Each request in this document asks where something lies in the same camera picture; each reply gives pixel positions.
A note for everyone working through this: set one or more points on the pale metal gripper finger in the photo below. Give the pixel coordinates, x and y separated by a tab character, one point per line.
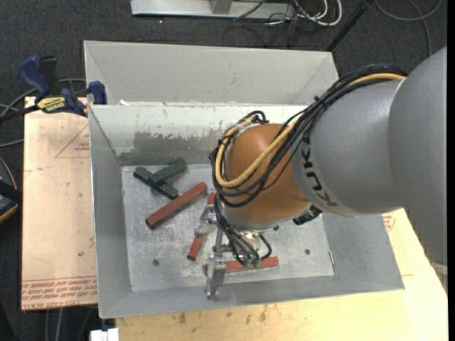
209	282
220	277

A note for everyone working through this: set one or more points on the red-brown flat block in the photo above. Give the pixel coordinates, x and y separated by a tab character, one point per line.
269	262
176	205
195	249

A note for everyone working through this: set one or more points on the grey metal bin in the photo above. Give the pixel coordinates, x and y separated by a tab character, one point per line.
160	261

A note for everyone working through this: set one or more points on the dark green flat block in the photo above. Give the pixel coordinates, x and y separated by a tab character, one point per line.
142	173
170	170

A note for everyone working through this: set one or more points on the brown cardboard board red print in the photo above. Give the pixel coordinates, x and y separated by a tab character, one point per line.
57	208

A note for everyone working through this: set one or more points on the black cylinder on white bracket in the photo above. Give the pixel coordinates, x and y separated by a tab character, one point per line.
305	217

